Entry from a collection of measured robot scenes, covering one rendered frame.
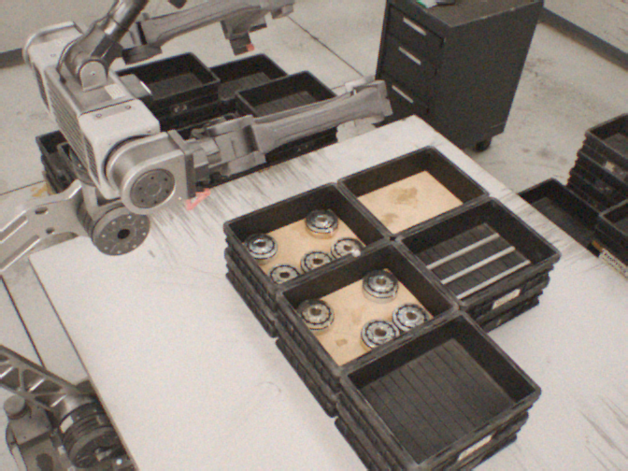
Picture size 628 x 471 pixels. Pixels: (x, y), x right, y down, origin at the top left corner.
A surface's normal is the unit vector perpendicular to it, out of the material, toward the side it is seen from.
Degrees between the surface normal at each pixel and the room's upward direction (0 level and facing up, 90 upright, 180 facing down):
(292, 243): 0
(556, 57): 0
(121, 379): 0
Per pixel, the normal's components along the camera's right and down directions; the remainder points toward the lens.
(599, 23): -0.83, 0.35
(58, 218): 0.56, 0.61
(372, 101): 0.41, 0.12
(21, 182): 0.07, -0.72
